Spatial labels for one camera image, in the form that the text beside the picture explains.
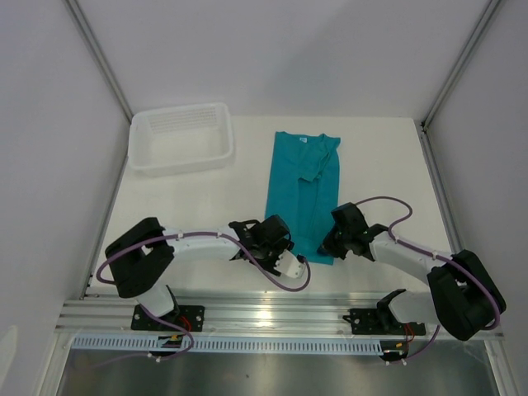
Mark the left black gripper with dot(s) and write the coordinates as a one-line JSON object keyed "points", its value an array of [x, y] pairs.
{"points": [[282, 246]]}

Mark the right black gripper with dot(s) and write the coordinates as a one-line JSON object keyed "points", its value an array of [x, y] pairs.
{"points": [[327, 247]]}

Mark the teal t-shirt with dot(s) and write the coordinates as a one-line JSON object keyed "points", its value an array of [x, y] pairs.
{"points": [[303, 189]]}

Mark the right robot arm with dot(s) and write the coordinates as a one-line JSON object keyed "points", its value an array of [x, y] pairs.
{"points": [[461, 297]]}

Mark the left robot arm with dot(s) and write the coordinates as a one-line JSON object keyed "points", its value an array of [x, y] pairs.
{"points": [[140, 256]]}

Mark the white plastic basket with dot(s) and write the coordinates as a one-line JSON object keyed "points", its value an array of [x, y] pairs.
{"points": [[181, 139]]}

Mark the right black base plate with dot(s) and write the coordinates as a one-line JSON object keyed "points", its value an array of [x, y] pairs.
{"points": [[380, 322]]}

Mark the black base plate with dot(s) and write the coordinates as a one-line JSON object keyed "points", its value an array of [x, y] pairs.
{"points": [[190, 317], [380, 322]]}

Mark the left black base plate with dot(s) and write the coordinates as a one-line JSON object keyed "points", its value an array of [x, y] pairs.
{"points": [[190, 317]]}

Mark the right aluminium frame post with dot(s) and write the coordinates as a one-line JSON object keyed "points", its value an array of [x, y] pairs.
{"points": [[462, 60]]}

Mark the aluminium frame post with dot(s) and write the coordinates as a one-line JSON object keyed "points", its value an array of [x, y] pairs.
{"points": [[99, 58], [462, 60]]}

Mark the aluminium mounting rail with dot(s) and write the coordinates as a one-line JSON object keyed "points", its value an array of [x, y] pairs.
{"points": [[239, 314]]}

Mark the white slotted cable duct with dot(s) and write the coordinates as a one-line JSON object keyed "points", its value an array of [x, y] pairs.
{"points": [[268, 345]]}

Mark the left aluminium frame post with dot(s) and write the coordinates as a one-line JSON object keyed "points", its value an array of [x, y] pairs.
{"points": [[99, 58]]}

